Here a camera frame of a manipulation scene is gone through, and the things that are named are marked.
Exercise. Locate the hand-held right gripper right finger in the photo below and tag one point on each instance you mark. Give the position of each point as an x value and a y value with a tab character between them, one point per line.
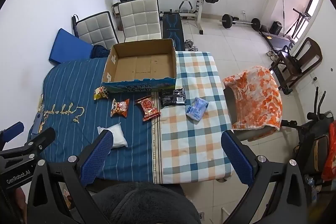
236	158

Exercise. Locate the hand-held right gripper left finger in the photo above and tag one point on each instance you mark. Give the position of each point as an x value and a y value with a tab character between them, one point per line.
97	155

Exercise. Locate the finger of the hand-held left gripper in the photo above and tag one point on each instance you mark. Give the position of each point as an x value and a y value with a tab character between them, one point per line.
13	128
39	139

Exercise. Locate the white soft packet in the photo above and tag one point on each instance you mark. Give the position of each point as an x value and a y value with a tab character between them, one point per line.
119	138

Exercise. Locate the orange snack packet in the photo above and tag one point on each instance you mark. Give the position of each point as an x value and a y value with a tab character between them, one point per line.
119	107

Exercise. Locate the yellow snack packet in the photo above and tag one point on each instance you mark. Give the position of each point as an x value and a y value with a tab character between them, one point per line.
101	92

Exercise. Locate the blue and white packet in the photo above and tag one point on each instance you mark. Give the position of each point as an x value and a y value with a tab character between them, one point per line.
196	108

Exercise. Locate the red snack packet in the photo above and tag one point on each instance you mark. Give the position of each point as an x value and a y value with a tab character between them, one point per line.
148	108

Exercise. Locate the black snack packet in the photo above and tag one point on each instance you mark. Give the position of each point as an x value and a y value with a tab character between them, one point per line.
172	98

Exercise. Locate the cardboard box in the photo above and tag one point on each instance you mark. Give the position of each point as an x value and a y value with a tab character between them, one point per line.
136	66

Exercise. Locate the grey chair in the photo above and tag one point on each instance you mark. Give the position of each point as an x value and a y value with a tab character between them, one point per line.
249	133

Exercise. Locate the person's dark fleece clothing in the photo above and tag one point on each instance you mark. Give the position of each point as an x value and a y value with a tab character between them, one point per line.
144	205

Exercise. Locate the blue striped blanket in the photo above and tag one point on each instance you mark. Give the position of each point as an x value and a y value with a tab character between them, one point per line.
78	82

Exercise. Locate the red plastic bag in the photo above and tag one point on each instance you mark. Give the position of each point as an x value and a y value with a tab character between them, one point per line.
331	155

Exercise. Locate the blue folded mat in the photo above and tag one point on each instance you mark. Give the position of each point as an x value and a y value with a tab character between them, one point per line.
68	48

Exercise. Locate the pair of light shoes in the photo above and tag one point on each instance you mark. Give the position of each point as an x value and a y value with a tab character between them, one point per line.
271	54

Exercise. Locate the chrome dumbbell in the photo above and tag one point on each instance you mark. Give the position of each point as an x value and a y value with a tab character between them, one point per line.
189	43
194	49

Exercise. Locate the white padded chair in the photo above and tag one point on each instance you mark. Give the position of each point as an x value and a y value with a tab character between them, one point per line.
94	29
139	19

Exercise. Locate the black treadmill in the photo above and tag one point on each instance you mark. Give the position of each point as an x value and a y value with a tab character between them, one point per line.
278	41

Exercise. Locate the dark wooden chair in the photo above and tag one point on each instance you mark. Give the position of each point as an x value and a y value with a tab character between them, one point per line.
312	52

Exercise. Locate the short barbell with black plates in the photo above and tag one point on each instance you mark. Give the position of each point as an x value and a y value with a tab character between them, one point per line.
227	20

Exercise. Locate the black weight bench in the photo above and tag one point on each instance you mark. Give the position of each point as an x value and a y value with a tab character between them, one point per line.
172	29

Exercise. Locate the white barbell rack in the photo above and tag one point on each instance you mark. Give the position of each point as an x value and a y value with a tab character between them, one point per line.
201	6

